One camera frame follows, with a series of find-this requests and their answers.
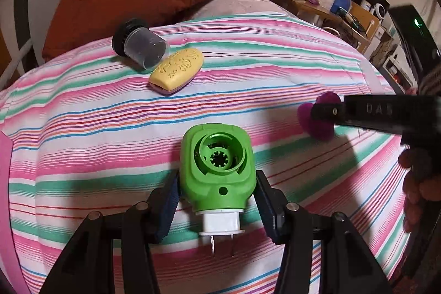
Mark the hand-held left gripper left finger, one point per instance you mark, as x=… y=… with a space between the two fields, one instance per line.
x=168 y=211

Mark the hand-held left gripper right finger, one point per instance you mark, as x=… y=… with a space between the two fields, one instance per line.
x=268 y=208

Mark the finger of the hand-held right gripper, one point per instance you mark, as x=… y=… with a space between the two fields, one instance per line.
x=365 y=111

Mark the green plug-in device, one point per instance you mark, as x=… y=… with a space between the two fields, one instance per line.
x=206 y=187

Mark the purple plastic funnel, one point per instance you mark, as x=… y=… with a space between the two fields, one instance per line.
x=318 y=130

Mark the person's right hand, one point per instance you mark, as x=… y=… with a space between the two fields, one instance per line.
x=411 y=204

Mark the white round device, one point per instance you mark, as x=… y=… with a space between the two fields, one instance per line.
x=379 y=11

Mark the cardboard box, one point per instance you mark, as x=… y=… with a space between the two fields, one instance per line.
x=361 y=22

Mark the pink green striped blanket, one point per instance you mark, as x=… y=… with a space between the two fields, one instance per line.
x=103 y=128

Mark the wooden shelf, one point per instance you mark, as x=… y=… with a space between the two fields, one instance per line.
x=310 y=8

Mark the yellow soap bar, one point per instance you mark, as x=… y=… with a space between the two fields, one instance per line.
x=177 y=70

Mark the pink bed sheet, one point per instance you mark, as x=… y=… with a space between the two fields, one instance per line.
x=12 y=211

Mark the mauve quilted bedsheet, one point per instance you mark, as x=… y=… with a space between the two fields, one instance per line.
x=241 y=3

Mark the grey cup with black lid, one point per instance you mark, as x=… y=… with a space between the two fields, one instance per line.
x=144 y=46

